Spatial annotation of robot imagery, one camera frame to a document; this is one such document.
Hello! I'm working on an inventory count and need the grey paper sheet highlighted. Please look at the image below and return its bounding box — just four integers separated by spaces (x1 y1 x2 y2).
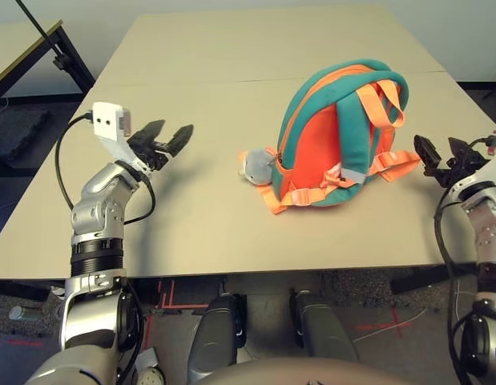
133 346 159 368

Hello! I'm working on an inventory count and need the thin black rod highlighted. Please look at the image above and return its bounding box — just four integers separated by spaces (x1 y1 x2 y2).
14 0 71 71

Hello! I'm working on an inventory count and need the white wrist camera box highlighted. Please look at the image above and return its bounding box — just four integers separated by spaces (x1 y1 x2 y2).
91 102 152 173
447 127 496 201

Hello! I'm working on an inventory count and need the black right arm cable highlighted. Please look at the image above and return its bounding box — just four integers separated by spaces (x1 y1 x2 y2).
433 136 489 385

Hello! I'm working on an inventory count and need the grey robot torso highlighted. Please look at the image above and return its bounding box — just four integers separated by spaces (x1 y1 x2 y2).
195 356 409 385

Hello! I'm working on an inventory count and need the black foam floor mat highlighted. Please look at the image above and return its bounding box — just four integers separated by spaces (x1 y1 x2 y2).
0 107 52 160

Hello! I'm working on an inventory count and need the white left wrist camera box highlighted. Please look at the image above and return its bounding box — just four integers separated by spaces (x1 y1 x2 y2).
91 102 152 173

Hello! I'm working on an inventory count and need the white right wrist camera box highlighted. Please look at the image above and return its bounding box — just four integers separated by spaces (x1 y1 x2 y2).
447 127 496 201

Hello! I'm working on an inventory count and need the orange teal child backpack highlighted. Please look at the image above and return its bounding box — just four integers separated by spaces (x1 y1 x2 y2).
237 59 423 216

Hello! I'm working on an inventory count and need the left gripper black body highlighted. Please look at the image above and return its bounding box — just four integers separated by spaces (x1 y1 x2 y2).
128 136 173 172

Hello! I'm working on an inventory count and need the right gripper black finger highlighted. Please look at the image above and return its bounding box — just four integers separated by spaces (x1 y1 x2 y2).
413 135 442 176
447 136 475 162

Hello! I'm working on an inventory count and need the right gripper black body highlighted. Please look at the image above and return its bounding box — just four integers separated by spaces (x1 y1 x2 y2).
423 145 493 188

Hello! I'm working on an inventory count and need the grey robot leg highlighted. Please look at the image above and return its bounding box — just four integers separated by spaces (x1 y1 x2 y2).
290 291 359 362
189 294 248 380

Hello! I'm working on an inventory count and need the grey plush whale keychain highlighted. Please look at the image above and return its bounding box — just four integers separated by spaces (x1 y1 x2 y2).
238 147 279 185

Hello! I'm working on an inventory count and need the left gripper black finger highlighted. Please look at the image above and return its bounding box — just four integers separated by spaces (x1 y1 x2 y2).
166 124 195 157
129 119 167 148

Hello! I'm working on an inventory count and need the silver metal cylinder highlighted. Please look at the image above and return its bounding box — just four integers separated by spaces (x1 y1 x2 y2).
9 305 40 322

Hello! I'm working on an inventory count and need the grey left robot leg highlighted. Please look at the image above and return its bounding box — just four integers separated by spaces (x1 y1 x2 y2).
189 294 248 380

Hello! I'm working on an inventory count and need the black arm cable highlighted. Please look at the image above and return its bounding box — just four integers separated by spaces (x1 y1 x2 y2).
433 136 489 385
54 111 157 225

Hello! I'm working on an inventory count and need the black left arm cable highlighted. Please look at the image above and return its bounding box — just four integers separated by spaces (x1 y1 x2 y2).
54 111 157 225

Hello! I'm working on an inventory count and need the red floor tape cross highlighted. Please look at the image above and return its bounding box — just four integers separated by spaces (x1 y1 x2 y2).
353 310 413 346

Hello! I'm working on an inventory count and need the white perforated clog shoe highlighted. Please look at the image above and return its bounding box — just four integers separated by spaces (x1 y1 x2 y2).
133 367 164 385

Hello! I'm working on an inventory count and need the grey right robot leg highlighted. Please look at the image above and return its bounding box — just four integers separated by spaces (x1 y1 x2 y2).
290 291 359 362

